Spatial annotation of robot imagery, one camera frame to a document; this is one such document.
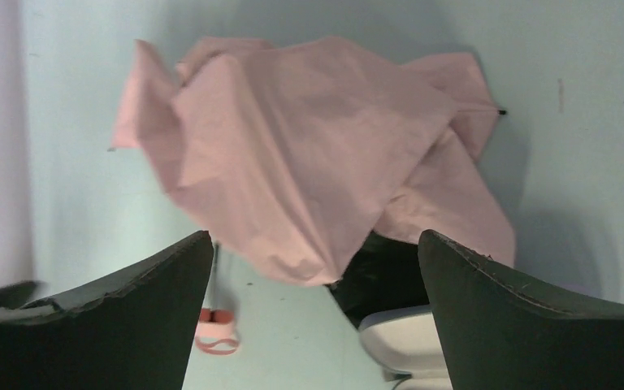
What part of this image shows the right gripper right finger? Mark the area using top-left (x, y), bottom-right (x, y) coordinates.
top-left (418, 230), bottom-right (624, 390)

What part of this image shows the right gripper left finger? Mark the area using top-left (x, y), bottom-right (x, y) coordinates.
top-left (0, 231), bottom-right (214, 389)

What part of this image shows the pink folding umbrella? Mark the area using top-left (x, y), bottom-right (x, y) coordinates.
top-left (108, 35), bottom-right (518, 358)

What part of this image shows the white oval storage case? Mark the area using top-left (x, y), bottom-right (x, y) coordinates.
top-left (358, 305), bottom-right (453, 390)

